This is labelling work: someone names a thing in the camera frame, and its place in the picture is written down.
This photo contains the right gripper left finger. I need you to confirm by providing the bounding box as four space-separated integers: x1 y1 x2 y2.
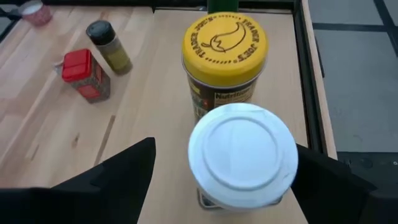
0 136 156 224

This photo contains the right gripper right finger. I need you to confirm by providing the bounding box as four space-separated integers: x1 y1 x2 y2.
290 143 398 224

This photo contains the white-lid bagel sesame seasoning jar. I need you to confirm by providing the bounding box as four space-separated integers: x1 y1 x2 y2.
187 102 299 213

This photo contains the red-lid smoked paprika tin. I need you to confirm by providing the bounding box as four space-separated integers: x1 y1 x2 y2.
60 49 112 104

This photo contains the black-lid spice bottle blue label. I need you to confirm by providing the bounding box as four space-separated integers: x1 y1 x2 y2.
85 20 134 76

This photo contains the yellow-lid crunchy onion can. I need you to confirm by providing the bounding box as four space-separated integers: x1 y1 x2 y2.
181 11 270 125

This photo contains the dark green square spice tin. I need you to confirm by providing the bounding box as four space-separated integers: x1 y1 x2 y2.
206 0 239 14

